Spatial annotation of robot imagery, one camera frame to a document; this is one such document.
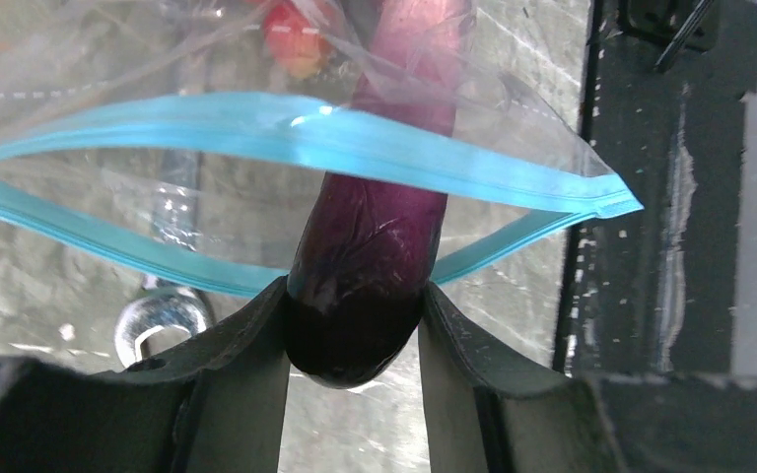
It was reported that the clear zip top bag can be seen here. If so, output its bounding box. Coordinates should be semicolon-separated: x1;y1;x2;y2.
0;1;642;298

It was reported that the chrome combination wrench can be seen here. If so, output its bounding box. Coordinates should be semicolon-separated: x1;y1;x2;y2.
113;149;215;369

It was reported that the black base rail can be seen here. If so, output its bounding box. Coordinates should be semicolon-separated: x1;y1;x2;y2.
552;1;757;374

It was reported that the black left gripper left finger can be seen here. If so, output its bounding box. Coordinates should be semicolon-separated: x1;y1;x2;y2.
0;278;290;472

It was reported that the red fake lychee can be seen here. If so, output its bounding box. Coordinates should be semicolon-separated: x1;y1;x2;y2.
261;1;332;80

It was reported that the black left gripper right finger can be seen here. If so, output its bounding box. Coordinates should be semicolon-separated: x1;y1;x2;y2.
418;285;757;472

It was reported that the purple fake eggplant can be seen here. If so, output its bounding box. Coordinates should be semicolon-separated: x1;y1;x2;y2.
284;1;473;389

